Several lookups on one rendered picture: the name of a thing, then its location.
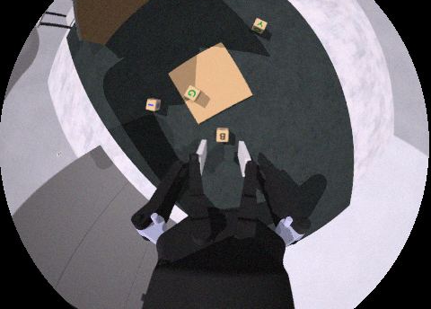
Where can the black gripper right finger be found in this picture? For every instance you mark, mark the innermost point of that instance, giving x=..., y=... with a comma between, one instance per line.
x=291, y=224

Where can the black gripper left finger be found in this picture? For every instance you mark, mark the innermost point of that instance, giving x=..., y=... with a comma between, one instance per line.
x=149, y=220

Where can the tan flat square mat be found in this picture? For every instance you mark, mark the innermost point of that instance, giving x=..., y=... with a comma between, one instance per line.
x=214, y=72

